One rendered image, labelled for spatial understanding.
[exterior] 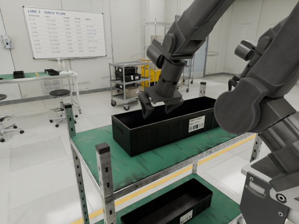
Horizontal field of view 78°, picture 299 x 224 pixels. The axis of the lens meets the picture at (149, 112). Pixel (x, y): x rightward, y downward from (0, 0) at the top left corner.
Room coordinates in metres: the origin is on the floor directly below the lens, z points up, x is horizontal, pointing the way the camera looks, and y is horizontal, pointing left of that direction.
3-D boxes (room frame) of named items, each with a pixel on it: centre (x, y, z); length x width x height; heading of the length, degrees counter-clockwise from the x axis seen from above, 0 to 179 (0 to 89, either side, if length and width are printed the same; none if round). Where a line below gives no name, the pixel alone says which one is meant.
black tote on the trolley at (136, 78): (4.15, 0.42, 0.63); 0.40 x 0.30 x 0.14; 138
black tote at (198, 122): (0.81, -0.13, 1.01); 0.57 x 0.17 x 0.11; 123
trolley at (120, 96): (4.17, 0.40, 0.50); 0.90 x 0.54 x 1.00; 138
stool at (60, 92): (3.15, 1.54, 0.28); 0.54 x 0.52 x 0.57; 57
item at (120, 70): (5.20, 0.65, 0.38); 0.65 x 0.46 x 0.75; 37
